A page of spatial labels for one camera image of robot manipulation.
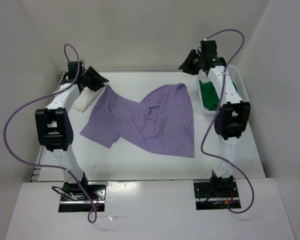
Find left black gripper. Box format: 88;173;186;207
79;65;109;93

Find white t shirt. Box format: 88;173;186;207
71;86;106;113

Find purple t shirt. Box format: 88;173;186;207
80;83;195;158

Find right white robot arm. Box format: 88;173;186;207
179;39;251;198

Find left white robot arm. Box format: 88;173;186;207
35;61;109;200

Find white plastic basket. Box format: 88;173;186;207
196;65;250;117

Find green t shirt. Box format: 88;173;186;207
198;79;238;112

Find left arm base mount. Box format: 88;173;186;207
51;182;106;213

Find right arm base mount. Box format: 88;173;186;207
193;179;241;211

